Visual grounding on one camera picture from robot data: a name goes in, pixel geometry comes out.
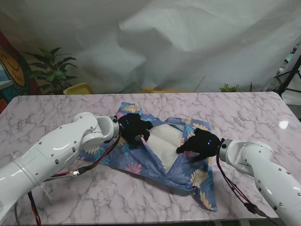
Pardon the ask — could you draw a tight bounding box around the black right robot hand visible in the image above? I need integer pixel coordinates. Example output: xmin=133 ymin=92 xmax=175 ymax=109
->
xmin=175 ymin=128 xmax=223 ymax=162

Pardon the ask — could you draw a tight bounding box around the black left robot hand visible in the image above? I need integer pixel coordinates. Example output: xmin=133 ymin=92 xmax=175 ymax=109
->
xmin=117 ymin=113 xmax=154 ymax=149

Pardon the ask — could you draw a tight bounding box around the white fluffy pillow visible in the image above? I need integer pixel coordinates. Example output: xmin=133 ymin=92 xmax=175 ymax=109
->
xmin=143 ymin=123 xmax=184 ymax=174

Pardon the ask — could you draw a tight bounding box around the blue floral pillowcase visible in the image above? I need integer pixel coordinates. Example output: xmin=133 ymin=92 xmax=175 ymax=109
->
xmin=77 ymin=101 xmax=218 ymax=212

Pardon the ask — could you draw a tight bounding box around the thin brown stick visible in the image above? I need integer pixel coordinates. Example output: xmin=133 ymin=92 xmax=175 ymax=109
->
xmin=194 ymin=75 xmax=206 ymax=92

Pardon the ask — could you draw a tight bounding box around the small green plant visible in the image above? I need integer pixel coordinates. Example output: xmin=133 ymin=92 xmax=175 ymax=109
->
xmin=219 ymin=83 xmax=240 ymax=93

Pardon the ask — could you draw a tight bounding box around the yellow chair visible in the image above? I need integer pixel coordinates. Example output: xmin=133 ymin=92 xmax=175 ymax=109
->
xmin=63 ymin=82 xmax=94 ymax=95

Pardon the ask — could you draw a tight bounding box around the white backdrop sheet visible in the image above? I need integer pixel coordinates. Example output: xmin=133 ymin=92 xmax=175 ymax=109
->
xmin=0 ymin=0 xmax=301 ymax=95

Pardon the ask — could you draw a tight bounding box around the large green potted plant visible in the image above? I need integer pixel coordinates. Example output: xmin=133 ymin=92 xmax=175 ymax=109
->
xmin=23 ymin=47 xmax=78 ymax=95

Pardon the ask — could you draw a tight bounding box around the black tripod stand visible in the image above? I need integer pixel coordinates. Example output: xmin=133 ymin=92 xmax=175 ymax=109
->
xmin=272 ymin=42 xmax=301 ymax=104

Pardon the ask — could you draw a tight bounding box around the colourful mural board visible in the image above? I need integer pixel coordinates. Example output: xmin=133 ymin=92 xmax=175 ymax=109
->
xmin=0 ymin=30 xmax=32 ymax=113

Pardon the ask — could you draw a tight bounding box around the red black left arm cable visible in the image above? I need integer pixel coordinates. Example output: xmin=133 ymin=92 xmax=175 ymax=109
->
xmin=27 ymin=131 xmax=123 ymax=226

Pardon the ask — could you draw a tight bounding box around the red black arm cable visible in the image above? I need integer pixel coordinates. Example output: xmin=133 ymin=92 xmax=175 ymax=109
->
xmin=215 ymin=155 xmax=279 ymax=225
xmin=27 ymin=131 xmax=123 ymax=226

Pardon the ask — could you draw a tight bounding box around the red black right arm cable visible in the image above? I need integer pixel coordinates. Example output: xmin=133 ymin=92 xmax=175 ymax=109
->
xmin=215 ymin=155 xmax=279 ymax=225

